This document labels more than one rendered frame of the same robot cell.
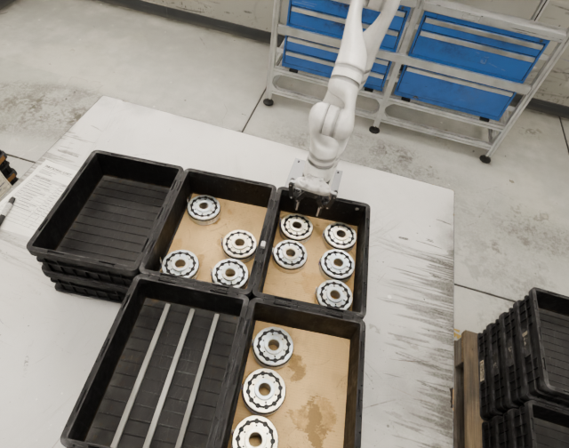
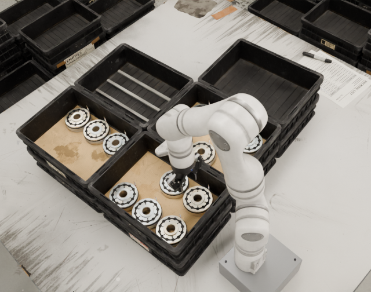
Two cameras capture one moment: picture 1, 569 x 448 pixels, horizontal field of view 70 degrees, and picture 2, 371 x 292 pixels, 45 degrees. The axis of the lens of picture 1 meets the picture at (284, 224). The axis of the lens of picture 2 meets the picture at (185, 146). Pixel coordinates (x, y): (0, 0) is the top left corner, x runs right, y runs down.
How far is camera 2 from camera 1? 1.47 m
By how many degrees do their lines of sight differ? 68
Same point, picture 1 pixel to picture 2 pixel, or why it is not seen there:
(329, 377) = (81, 170)
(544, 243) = not seen: outside the picture
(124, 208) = (274, 100)
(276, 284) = (158, 168)
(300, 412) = (76, 146)
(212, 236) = not seen: hidden behind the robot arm
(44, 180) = (348, 79)
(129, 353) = (160, 84)
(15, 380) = (191, 58)
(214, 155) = (352, 204)
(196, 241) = not seen: hidden behind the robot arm
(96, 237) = (252, 82)
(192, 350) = (144, 110)
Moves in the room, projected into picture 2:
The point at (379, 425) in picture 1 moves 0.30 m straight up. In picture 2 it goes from (49, 211) to (19, 169)
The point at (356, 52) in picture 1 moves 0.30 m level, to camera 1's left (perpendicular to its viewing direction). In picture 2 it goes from (192, 110) to (262, 36)
